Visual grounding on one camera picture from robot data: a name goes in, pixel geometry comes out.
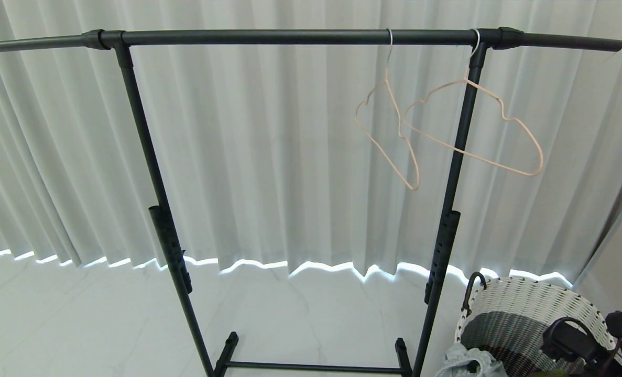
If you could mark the pink clothes hanger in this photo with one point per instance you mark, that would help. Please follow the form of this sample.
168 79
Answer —
417 175
542 159

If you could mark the black clothes rack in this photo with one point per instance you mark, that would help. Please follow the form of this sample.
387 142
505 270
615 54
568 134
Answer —
290 36

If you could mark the white laundry basket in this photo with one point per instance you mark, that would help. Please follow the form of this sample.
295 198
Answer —
525 303

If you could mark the white curtain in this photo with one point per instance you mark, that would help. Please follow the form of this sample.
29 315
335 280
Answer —
263 157

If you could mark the pale grey shorts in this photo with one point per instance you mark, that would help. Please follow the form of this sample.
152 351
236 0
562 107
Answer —
468 364

